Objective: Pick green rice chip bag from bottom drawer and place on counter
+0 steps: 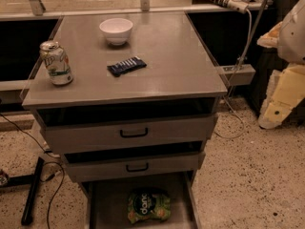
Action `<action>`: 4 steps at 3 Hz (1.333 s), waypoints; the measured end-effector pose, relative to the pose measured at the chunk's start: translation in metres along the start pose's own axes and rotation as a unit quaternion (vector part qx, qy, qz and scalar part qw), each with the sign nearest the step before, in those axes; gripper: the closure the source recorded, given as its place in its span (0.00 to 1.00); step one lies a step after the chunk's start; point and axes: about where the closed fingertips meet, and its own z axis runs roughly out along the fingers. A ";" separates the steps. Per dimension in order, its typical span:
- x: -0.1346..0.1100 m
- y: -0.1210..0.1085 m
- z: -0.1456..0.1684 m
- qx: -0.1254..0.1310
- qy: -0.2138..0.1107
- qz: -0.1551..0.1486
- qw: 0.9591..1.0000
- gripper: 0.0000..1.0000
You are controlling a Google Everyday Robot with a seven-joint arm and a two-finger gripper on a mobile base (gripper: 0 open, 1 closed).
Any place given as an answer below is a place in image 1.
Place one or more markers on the dark blue snack bar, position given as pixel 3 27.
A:
pixel 126 66

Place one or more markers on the top grey drawer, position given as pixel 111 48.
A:
pixel 126 125

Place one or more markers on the grey metal rail shelf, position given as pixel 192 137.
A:
pixel 95 10

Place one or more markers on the middle grey drawer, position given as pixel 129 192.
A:
pixel 135 162

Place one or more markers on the grey metal bracket block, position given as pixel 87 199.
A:
pixel 232 77

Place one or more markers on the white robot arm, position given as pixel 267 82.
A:
pixel 291 40

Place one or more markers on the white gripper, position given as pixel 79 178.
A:
pixel 293 37

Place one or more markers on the green white soda can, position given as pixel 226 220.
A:
pixel 56 62

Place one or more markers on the black floor stand bar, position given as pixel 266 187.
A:
pixel 32 180

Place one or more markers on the bottom open grey drawer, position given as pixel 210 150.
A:
pixel 109 203

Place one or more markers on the white ceramic bowl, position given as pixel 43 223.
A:
pixel 117 31

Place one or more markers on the grey drawer cabinet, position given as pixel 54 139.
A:
pixel 178 67

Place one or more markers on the green rice chip bag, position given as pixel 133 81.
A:
pixel 148 203

